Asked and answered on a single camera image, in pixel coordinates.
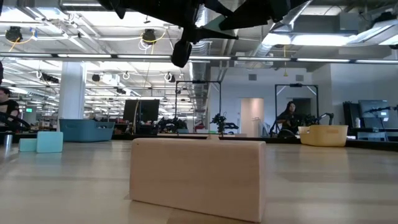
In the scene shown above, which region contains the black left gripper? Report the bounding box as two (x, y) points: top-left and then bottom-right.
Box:
(98, 0), (239, 44)

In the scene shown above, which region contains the large rectangular wooden block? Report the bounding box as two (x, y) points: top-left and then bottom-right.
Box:
(129, 138), (267, 224)

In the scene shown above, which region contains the large teal cube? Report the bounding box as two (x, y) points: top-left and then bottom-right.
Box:
(35, 131), (64, 154)

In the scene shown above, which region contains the small teal cube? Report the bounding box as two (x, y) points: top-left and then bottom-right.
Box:
(19, 138), (38, 153)

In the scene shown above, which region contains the black overhead light bar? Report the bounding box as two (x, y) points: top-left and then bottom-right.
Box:
(0, 52), (398, 64)

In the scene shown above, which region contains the pale pink door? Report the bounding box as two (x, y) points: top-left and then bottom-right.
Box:
(240, 98), (265, 138)

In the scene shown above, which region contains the black computer monitor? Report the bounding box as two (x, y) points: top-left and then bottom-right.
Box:
(123, 99), (160, 123)

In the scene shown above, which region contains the person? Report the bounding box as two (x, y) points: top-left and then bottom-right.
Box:
(275, 100), (301, 133)
(0, 86), (20, 127)

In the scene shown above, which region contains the yellow plastic bin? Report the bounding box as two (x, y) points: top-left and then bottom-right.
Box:
(298, 124), (349, 148)

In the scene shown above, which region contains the white building pillar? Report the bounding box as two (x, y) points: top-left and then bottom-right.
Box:
(57, 61), (87, 131)

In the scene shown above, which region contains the teal plastic bin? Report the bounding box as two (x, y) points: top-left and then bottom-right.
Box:
(59, 118), (116, 143)

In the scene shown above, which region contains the silver metal cylinder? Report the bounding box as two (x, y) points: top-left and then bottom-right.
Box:
(2, 131), (14, 154)

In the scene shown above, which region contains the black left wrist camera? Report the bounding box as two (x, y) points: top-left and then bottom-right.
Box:
(170, 39), (193, 68)

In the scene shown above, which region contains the black gantry frame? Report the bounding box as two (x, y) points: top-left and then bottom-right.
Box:
(174, 80), (223, 135)
(274, 83), (320, 134)

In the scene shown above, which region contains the grey wall monitor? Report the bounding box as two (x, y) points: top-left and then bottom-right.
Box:
(358, 99), (390, 119)

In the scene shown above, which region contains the black aluminium table frame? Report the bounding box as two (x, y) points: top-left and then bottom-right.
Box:
(0, 132), (398, 149)

